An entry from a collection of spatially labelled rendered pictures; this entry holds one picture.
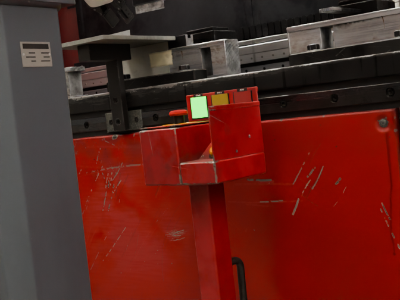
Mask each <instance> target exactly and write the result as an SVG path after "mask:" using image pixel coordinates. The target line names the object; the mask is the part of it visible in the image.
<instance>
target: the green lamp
mask: <svg viewBox="0 0 400 300"><path fill-rule="evenodd" d="M190 101H191V107H192V118H201V117H207V116H208V112H207V102H206V96H202V97H196V98H191V99H190Z"/></svg>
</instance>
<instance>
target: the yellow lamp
mask: <svg viewBox="0 0 400 300"><path fill-rule="evenodd" d="M211 97H212V105H213V106H215V105H226V104H229V101H228V95H227V93H225V94H220V95H211Z"/></svg>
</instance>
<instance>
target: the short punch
mask: <svg viewBox="0 0 400 300"><path fill-rule="evenodd" d="M164 1H165V0H132V4H133V6H134V7H135V10H136V14H140V13H145V12H148V11H153V10H158V9H162V8H164Z"/></svg>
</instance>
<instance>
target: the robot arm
mask: <svg viewBox="0 0 400 300"><path fill-rule="evenodd" d="M114 1H115V0H85V2H86V5H87V7H89V8H91V9H93V10H94V11H96V12H98V13H99V15H100V16H103V18H104V19H105V20H106V22H107V23H108V24H109V25H110V26H111V28H113V27H114V26H115V25H116V24H117V23H118V22H119V19H118V17H117V16H116V15H115V14H114V12H113V11H112V9H108V7H107V4H108V3H110V4H111V5H112V6H114V7H115V8H116V9H117V10H118V14H119V15H120V17H121V18H122V19H123V20H124V22H125V23H126V24H129V23H130V21H131V20H132V19H133V17H134V15H133V13H132V12H131V11H130V10H129V8H128V7H127V5H126V1H125V0H118V1H117V3H118V4H117V3H116V2H114Z"/></svg>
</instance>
